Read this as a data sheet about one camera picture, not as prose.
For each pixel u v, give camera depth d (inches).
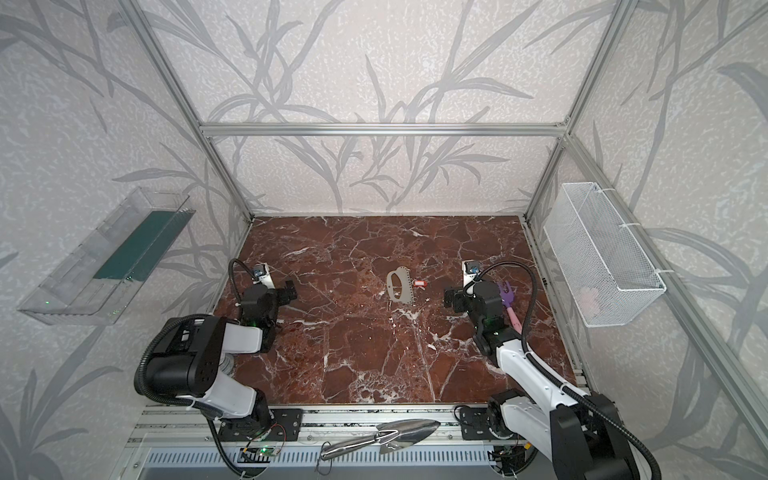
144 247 25.2
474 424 29.0
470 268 28.8
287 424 28.9
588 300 28.7
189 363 17.8
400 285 39.3
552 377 18.7
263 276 31.7
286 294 34.1
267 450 27.8
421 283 40.0
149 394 17.2
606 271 24.0
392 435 27.9
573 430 16.0
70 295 23.5
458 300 30.2
